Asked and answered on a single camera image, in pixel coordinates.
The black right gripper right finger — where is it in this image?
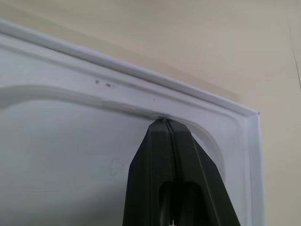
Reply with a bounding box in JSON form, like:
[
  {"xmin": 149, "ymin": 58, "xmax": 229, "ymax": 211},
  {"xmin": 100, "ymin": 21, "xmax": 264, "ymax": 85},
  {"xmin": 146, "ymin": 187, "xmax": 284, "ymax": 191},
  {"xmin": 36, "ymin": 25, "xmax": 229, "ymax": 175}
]
[{"xmin": 167, "ymin": 119, "xmax": 241, "ymax": 226}]

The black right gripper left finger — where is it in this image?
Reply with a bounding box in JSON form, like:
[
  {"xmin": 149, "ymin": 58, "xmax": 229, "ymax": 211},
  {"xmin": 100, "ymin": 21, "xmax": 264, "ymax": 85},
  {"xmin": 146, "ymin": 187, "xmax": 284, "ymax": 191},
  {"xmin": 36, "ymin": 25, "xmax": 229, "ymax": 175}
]
[{"xmin": 125, "ymin": 119, "xmax": 176, "ymax": 226}]

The white phone box base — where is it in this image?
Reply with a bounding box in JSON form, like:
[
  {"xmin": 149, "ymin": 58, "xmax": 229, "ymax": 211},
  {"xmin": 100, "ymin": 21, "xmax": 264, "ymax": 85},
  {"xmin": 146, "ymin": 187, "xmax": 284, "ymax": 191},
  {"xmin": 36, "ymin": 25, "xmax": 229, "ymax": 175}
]
[{"xmin": 0, "ymin": 17, "xmax": 261, "ymax": 226}]

